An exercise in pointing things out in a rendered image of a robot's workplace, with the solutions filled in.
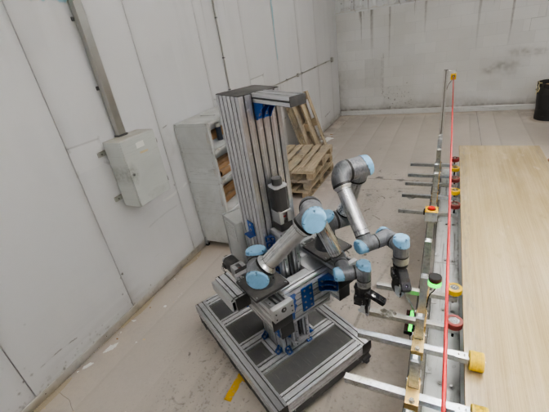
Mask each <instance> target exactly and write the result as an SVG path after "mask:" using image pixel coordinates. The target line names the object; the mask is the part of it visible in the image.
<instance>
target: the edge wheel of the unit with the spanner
mask: <svg viewBox="0 0 549 412"><path fill-rule="evenodd" d="M462 327H463V319H462V318H461V317H460V316H457V315H449V320H448V329H451V330H452V331H459V330H461V329H462Z"/></svg>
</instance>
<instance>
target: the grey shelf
mask: <svg viewBox="0 0 549 412"><path fill-rule="evenodd" d="M200 115H211V116H200ZM213 115H214V116H213ZM215 123H220V125H221V118H220V114H219V110H218V106H215V107H213V108H211V109H209V110H206V111H204V112H202V113H200V114H196V115H195V116H192V117H190V118H188V119H185V120H183V121H180V122H179V123H175V124H173V126H174V128H175V132H176V137H177V140H178V144H179V147H180V150H181V155H182V158H183V161H184V165H185V170H186V173H187V177H188V179H189V183H190V188H191V191H192V195H193V197H194V202H195V206H196V209H197V212H198V215H199V220H200V224H201V227H202V230H203V236H204V239H205V242H206V245H209V244H210V243H208V240H210V241H216V242H221V243H227V244H228V239H227V235H226V232H225V226H224V222H223V218H222V213H226V212H228V211H230V210H232V209H234V208H237V207H238V206H239V204H238V200H237V195H235V196H234V197H233V198H231V199H230V200H229V201H228V202H227V203H226V199H225V192H224V188H223V186H224V185H225V184H227V183H228V182H229V181H231V180H232V179H233V177H232V172H231V171H230V172H228V173H227V174H226V175H225V176H223V177H221V174H220V170H219V167H218V163H217V158H219V157H220V156H222V155H223V154H225V153H227V149H226V144H225V138H224V134H223V135H222V136H223V140H220V141H218V140H217V138H216V139H214V140H213V139H212V134H211V130H212V129H214V128H215ZM213 166H214V167H213ZM214 170H215V171H214ZM223 193H224V194H223ZM222 205H223V206H222Z"/></svg>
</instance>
